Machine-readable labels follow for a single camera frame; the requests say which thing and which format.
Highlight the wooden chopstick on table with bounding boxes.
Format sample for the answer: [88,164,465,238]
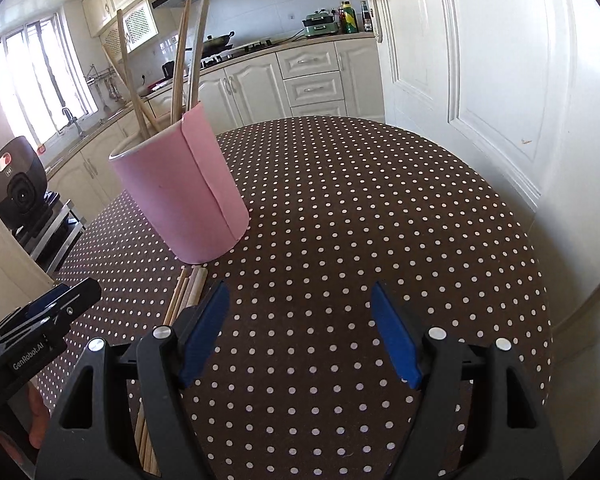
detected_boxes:
[146,266,208,474]
[140,266,195,476]
[134,266,192,465]

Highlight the wok on stove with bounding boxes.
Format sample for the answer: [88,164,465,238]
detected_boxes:
[201,32,235,58]

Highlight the wall utensil rack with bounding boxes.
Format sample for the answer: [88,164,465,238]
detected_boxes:
[85,64,125,117]

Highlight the metal rack shelf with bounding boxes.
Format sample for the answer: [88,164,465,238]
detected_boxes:
[12,191,86,276]

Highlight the white door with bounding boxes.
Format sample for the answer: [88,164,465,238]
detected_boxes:
[377,0,600,356]

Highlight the window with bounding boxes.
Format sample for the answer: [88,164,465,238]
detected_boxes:
[0,13,97,148]

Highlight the black electric kettle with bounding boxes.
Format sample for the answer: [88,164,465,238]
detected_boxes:
[162,61,175,79]

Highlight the pink utensil cup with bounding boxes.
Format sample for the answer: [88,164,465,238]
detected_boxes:
[109,103,249,264]

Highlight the kitchen faucet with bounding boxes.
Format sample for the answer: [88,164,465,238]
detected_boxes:
[61,106,85,139]

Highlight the black tripod camera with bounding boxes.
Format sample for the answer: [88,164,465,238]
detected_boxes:
[0,136,48,231]

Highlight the green electric cooker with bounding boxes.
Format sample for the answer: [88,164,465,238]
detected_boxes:
[302,9,339,38]

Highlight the brown polka dot tablecloth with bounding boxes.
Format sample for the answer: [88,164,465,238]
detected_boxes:
[38,116,553,479]

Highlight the person left hand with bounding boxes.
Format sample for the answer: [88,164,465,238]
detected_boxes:
[28,382,50,450]

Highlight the lower kitchen cabinets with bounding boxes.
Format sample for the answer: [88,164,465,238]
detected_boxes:
[47,34,385,220]

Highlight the green sauce bottle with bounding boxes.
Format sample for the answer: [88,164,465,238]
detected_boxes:
[340,0,358,34]

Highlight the gas stove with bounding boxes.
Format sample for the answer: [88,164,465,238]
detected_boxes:
[200,39,274,70]

